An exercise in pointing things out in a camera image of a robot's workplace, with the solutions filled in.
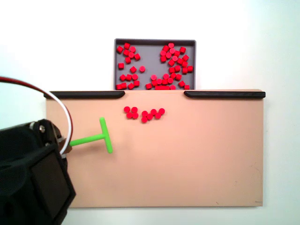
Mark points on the green T-shaped pusher tool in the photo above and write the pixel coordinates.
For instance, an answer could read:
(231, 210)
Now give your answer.
(93, 138)

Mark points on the red cylindrical granule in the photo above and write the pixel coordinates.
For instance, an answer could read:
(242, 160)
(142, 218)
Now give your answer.
(126, 109)
(185, 57)
(126, 52)
(163, 53)
(166, 48)
(168, 55)
(159, 87)
(133, 69)
(180, 61)
(166, 76)
(190, 68)
(134, 109)
(171, 69)
(173, 75)
(153, 77)
(129, 77)
(129, 114)
(172, 50)
(171, 45)
(134, 76)
(154, 82)
(182, 49)
(130, 86)
(119, 86)
(163, 58)
(184, 64)
(127, 45)
(131, 55)
(177, 53)
(119, 49)
(144, 113)
(164, 82)
(177, 68)
(150, 116)
(128, 60)
(153, 111)
(136, 83)
(137, 56)
(181, 83)
(135, 115)
(123, 85)
(121, 65)
(174, 58)
(161, 110)
(144, 119)
(159, 81)
(186, 87)
(165, 87)
(171, 62)
(185, 70)
(132, 49)
(170, 80)
(158, 115)
(148, 86)
(178, 77)
(172, 87)
(122, 77)
(142, 69)

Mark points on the pink flat board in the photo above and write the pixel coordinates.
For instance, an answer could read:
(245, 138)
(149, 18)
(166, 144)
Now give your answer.
(175, 152)

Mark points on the grey shallow tray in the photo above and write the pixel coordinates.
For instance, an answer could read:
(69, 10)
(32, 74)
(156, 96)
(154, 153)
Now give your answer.
(150, 58)

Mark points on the black foam rail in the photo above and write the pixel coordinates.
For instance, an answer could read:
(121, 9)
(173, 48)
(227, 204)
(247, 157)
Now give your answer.
(89, 94)
(222, 95)

